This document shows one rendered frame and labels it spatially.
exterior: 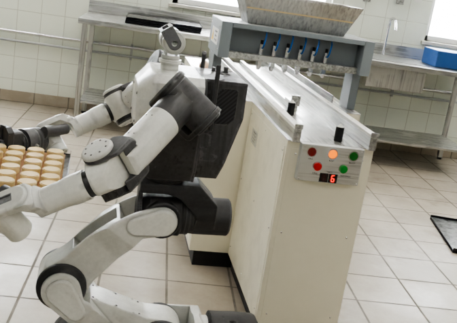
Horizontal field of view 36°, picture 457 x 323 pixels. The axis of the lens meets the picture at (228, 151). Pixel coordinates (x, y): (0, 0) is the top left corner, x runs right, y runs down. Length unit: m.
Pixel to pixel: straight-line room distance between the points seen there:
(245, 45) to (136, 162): 1.71
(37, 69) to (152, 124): 4.79
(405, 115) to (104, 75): 2.79
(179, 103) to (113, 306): 0.72
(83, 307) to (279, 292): 0.93
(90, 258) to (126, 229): 0.14
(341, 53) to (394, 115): 3.40
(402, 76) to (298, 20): 2.83
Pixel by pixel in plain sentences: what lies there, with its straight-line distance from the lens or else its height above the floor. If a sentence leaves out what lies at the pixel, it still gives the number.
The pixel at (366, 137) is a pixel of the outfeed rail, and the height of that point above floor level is 0.88.
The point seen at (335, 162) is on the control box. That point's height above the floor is 0.78.
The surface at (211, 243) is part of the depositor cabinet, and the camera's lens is 3.39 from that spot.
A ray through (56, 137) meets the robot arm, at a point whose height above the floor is 0.79.
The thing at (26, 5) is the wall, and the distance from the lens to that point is 6.38.
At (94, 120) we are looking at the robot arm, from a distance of 2.40.
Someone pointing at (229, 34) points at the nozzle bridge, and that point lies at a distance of 3.15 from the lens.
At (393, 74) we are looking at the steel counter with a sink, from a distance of 5.98.
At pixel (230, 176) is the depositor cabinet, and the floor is 0.47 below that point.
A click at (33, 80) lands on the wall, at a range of 6.44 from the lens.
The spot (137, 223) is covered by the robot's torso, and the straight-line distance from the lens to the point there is 2.01.
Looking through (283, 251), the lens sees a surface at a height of 0.41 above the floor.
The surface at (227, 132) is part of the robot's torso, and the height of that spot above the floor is 0.96.
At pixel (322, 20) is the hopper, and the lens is 3.29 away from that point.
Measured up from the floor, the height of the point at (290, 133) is 0.86.
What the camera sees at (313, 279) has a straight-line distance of 2.78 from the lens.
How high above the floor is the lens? 1.40
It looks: 14 degrees down
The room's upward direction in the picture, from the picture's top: 9 degrees clockwise
